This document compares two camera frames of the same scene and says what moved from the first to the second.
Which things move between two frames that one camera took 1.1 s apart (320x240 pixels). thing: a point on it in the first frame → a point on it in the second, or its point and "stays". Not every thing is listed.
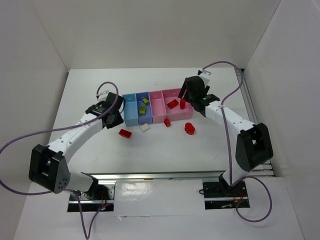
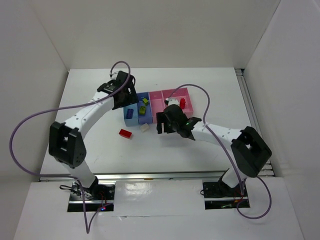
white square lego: [144, 127] stays
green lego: [142, 109] stays
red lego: [125, 133] stays
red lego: [182, 103] stays
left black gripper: [113, 120] → [127, 97]
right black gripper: [186, 90] → [164, 119]
